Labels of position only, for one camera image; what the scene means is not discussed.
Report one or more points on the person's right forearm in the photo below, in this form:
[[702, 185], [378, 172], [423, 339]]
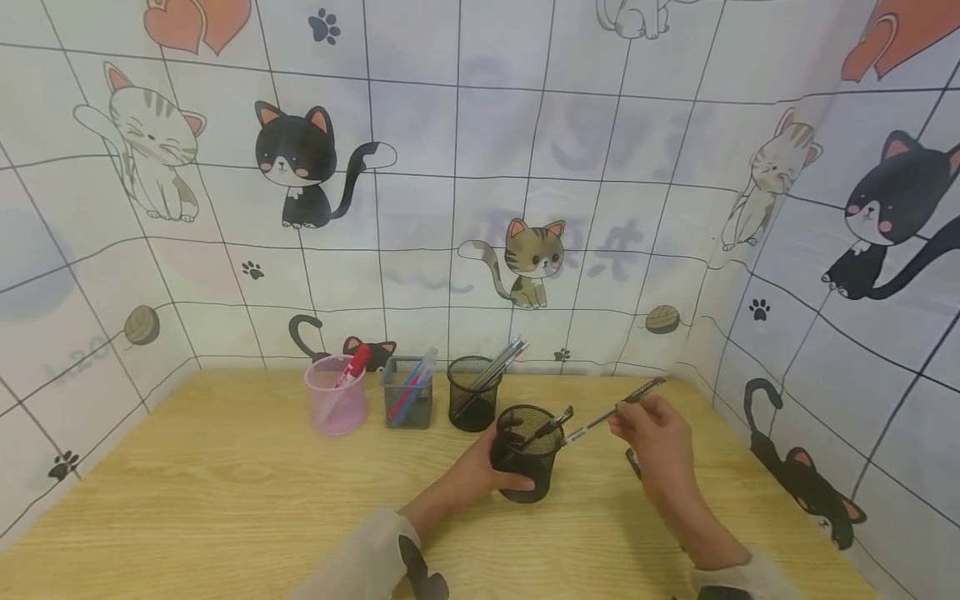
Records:
[[705, 542]]

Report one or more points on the short black mesh pen cup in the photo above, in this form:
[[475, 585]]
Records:
[[526, 467]]

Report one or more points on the pink translucent cup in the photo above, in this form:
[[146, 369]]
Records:
[[336, 400]]

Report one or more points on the grey square mesh pen holder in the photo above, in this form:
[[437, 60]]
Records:
[[407, 402]]

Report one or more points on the person's right thumb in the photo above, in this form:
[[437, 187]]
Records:
[[624, 425]]

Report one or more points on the person's left forearm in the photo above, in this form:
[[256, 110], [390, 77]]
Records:
[[375, 554]]

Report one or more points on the red pen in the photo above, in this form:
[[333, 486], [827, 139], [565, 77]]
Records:
[[401, 402]]

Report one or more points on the person's left hand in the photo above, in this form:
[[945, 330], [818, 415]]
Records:
[[472, 477]]

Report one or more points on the person's right fingers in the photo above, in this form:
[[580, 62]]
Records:
[[654, 405]]

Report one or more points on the person's right hand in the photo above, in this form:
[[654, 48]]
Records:
[[660, 446]]

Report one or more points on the clear pen with blue cap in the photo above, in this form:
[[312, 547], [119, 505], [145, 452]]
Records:
[[428, 362]]

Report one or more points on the person's left fingers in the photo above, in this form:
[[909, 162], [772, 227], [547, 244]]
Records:
[[504, 430]]

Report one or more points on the tall black mesh pen cup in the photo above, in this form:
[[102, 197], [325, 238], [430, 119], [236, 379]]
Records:
[[472, 400]]

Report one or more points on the black pen with clear barrel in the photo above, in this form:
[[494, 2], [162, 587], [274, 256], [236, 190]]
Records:
[[592, 423]]

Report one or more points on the grey pen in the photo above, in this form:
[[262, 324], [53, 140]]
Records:
[[504, 367], [491, 371]]

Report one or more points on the person's left thumb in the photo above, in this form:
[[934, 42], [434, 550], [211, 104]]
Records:
[[516, 482]]

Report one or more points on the red marker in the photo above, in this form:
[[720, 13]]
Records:
[[352, 367]]

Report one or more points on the black pen with clip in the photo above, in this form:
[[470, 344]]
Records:
[[546, 429]]

